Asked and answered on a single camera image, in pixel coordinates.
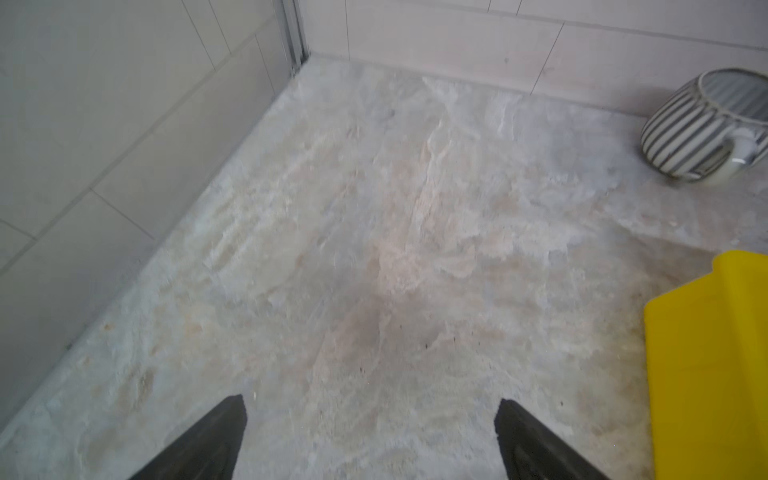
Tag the left aluminium corner post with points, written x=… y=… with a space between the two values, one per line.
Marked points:
x=290 y=21

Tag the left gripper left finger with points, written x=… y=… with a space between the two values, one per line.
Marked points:
x=207 y=450

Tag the striped grey ceramic mug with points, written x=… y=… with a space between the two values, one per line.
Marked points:
x=710 y=130

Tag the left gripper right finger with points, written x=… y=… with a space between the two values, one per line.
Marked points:
x=530 y=450

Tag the yellow plastic bin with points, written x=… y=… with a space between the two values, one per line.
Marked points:
x=706 y=351

